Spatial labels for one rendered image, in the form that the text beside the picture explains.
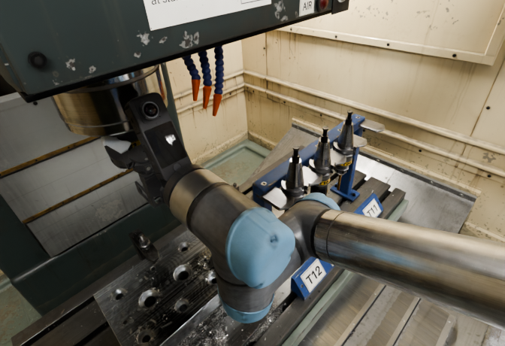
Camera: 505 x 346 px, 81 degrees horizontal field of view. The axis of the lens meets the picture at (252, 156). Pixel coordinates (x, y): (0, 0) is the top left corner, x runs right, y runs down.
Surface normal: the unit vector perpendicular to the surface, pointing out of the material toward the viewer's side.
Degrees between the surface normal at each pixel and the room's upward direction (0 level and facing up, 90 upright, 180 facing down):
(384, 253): 50
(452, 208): 24
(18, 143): 91
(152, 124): 61
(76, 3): 90
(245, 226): 15
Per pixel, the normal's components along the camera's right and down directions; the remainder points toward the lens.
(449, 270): -0.75, -0.33
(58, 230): 0.70, 0.38
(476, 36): -0.71, 0.44
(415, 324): 0.05, -0.87
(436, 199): -0.34, -0.56
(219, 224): -0.46, -0.39
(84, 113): -0.09, 0.58
